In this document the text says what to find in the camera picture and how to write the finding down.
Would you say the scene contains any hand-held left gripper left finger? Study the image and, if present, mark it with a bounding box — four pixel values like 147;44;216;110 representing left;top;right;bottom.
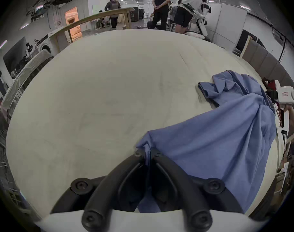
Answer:
50;149;150;232

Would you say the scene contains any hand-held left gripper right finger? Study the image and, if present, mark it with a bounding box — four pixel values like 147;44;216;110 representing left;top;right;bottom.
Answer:
149;149;244;231

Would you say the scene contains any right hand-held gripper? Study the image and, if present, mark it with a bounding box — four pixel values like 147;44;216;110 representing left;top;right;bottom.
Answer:
274;80;294;140

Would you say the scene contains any blue shirt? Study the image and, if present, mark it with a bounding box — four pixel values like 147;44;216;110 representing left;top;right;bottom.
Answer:
136;70;277;213

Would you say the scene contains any padded grey headboard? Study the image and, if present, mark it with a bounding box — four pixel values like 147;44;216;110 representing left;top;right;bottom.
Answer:
242;36;293;87

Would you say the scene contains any bed with beige sheet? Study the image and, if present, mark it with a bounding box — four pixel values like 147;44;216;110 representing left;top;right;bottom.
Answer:
5;29;281;227

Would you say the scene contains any white robot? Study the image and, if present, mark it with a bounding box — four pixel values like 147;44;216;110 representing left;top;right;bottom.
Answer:
186;3;213;39

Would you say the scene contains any white washing machine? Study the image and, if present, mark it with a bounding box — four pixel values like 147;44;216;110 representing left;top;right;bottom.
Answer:
38;34;56;57

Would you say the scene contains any long wooden table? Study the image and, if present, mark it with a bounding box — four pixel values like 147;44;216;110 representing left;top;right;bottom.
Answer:
50;7;136;55

